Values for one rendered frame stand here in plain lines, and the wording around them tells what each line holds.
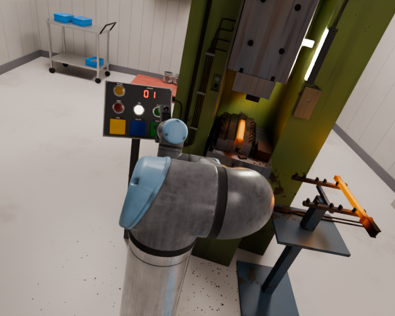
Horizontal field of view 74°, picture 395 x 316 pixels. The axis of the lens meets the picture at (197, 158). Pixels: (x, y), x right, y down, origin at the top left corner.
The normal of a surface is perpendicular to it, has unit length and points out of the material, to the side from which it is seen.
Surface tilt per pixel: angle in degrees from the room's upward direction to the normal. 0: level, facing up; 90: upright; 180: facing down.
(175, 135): 55
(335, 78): 90
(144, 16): 90
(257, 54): 90
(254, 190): 36
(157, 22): 90
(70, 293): 0
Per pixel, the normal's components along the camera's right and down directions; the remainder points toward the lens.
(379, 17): -0.21, 0.50
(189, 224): 0.04, 0.49
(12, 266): 0.21, -0.82
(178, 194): 0.16, -0.18
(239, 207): 0.36, -0.04
